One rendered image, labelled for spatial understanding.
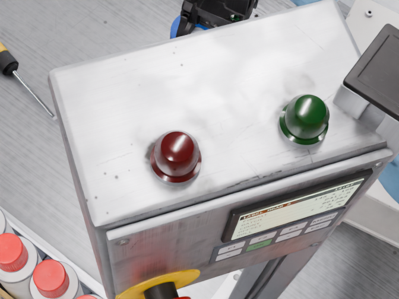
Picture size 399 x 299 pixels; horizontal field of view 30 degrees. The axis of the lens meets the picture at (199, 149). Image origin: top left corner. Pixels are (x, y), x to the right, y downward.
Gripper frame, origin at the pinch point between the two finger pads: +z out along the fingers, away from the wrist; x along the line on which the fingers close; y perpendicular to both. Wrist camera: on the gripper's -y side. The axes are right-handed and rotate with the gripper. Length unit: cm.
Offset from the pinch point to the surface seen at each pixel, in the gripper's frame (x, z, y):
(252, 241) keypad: -39, -48, 20
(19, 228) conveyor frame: -35.3, 2.0, -7.9
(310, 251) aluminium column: -34, -36, 24
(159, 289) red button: -43, -44, 16
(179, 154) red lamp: -40, -60, 15
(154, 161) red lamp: -40, -58, 14
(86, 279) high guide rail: -38.5, -6.3, 4.6
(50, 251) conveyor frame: -36.1, 2.1, -2.8
